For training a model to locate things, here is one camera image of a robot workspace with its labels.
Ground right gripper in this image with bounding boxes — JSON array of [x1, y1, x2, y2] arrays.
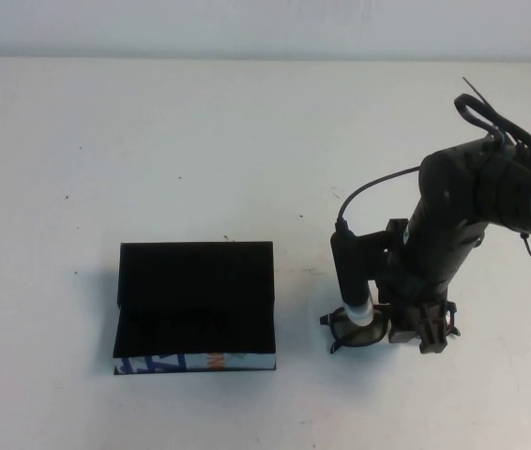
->
[[377, 210, 485, 356]]

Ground dark-framed glasses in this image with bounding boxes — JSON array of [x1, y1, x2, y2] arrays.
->
[[319, 302, 462, 355]]

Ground black glasses case printed side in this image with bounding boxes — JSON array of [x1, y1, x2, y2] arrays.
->
[[113, 240, 278, 376]]

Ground long black zip tie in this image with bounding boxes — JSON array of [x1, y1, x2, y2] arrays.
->
[[463, 77, 499, 124]]

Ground right wrist camera black silver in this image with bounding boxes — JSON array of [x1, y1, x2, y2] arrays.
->
[[329, 231, 375, 328]]

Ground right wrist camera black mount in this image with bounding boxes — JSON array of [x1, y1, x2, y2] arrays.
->
[[355, 217, 410, 264]]

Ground right wrist camera black cable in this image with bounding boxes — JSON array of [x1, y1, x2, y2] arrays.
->
[[338, 93, 531, 227]]

